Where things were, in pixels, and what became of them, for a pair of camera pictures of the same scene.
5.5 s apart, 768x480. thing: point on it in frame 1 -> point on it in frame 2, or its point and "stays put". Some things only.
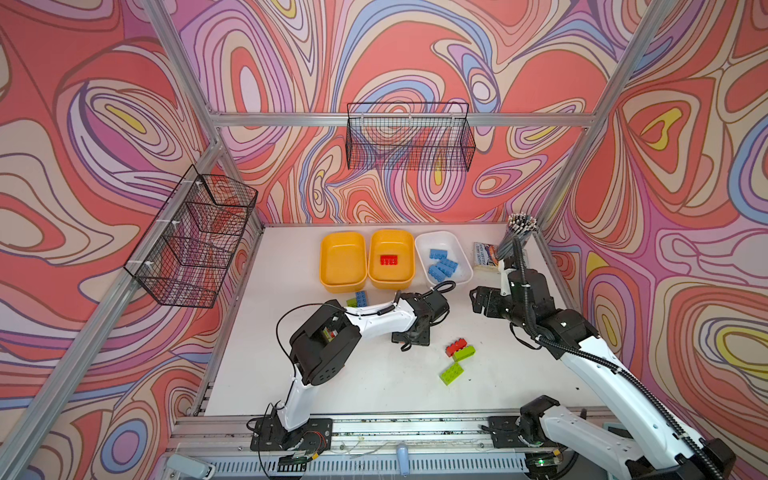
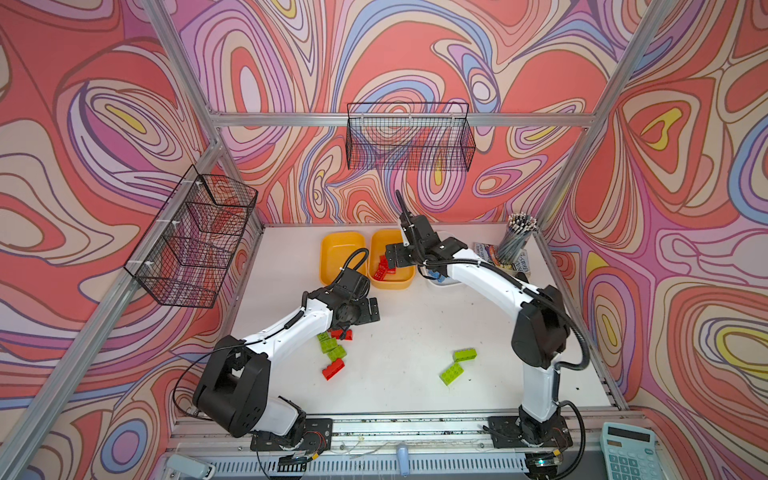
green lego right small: (464, 353) stays put
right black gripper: (492, 296) -> (400, 257)
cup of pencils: (515, 242) stays put
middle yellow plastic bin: (391, 259) stays put
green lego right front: (452, 374) stays put
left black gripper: (424, 342) -> (366, 315)
